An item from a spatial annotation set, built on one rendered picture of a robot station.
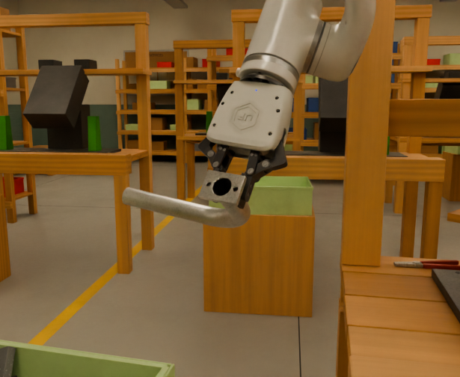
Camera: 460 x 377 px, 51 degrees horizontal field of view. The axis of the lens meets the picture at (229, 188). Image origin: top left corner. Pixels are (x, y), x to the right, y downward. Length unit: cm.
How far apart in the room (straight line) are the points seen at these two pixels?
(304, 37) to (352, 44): 7
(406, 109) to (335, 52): 56
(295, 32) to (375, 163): 53
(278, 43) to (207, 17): 1039
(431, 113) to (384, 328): 56
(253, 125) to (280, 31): 14
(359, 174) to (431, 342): 44
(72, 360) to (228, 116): 37
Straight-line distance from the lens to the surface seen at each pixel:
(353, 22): 68
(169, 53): 1112
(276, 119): 63
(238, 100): 66
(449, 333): 93
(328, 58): 71
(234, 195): 60
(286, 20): 71
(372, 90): 114
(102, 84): 1159
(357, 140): 114
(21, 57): 590
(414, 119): 125
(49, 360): 67
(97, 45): 1168
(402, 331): 90
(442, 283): 109
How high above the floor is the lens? 126
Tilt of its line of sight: 10 degrees down
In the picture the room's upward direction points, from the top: straight up
